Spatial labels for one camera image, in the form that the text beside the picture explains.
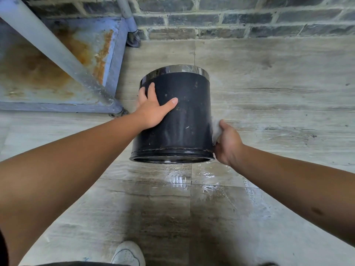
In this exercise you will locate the person's left hand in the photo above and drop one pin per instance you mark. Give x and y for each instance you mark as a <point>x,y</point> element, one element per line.
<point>150,112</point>

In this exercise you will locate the person's right hand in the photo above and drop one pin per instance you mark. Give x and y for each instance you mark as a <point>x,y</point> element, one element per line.
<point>228,144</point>

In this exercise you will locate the person's left thumb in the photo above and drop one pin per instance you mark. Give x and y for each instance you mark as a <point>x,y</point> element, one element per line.
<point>169,104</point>

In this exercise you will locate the person's left middle finger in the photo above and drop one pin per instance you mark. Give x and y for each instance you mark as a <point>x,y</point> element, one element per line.
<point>142,95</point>

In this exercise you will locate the person's right thumb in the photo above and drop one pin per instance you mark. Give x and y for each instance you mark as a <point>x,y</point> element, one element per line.
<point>225,126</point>

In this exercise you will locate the white cleaning cloth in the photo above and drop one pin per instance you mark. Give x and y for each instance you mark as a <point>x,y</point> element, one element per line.
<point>216,130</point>

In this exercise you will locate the black round bin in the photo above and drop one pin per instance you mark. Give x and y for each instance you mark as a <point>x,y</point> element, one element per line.
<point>177,116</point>

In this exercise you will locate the person's right forearm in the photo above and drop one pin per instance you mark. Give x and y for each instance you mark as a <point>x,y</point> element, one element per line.
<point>296,188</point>

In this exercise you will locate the person's left forearm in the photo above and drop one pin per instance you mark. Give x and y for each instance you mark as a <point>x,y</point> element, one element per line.
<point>58,180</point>

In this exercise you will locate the black caster wheel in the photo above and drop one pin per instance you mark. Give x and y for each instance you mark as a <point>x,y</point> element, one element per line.
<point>118,112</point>
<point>133,38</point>

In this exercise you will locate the rusty blue metal cart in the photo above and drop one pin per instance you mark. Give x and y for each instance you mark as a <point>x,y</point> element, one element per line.
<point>55,60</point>

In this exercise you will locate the white shoe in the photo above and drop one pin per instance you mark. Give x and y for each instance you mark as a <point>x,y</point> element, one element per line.
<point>128,254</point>

